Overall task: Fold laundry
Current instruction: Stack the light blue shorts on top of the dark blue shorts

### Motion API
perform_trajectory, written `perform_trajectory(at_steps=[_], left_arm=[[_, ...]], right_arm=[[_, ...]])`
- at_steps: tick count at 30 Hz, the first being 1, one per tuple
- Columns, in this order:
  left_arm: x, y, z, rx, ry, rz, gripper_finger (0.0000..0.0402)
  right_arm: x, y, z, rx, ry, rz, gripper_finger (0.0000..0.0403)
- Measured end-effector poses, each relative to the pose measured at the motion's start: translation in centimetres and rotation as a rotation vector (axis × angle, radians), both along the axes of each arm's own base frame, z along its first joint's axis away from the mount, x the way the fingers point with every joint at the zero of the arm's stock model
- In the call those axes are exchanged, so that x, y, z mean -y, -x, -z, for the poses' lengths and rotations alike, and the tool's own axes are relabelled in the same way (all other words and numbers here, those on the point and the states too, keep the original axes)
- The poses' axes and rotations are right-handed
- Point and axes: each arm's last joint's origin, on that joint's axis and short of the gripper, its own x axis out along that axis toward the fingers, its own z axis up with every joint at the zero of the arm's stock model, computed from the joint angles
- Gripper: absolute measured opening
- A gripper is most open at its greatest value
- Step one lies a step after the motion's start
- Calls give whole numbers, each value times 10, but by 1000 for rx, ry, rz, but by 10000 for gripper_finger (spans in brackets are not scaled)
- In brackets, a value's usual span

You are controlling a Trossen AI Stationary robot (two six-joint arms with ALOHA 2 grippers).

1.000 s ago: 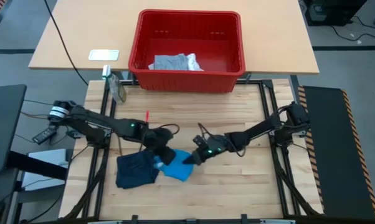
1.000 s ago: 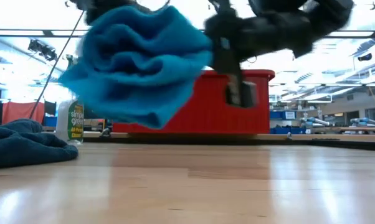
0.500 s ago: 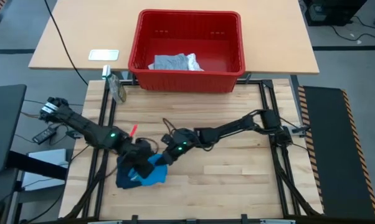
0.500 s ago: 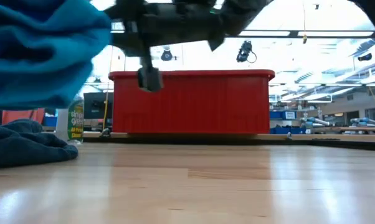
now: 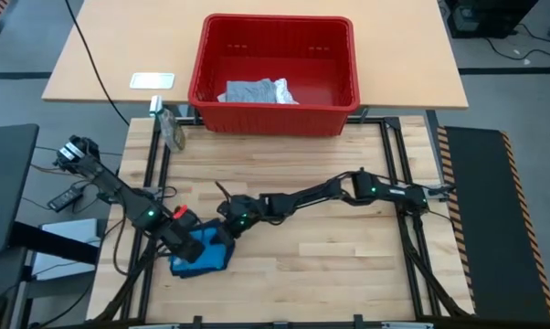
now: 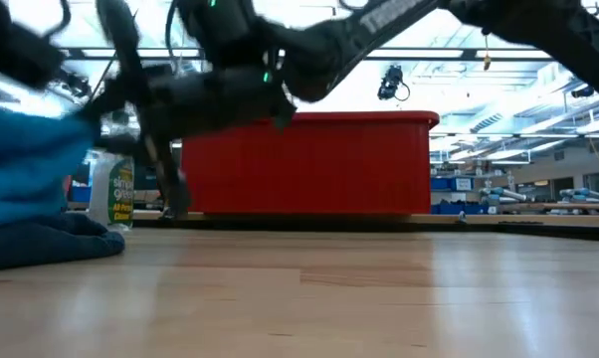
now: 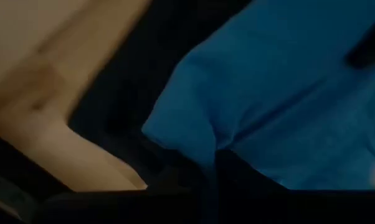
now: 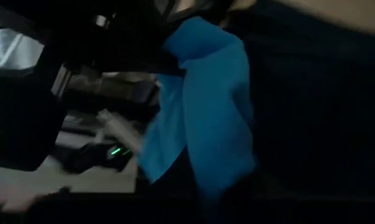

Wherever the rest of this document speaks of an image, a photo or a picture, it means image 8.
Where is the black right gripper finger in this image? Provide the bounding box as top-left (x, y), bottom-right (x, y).
top-left (143, 146), bottom-right (207, 200)

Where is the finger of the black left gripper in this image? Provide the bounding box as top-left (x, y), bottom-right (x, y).
top-left (93, 51), bottom-right (187, 77)

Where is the bright blue cloth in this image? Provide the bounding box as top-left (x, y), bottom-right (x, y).
top-left (136, 16), bottom-right (259, 202)

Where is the navy blue cloth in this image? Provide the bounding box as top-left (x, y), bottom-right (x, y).
top-left (224, 0), bottom-right (375, 203)

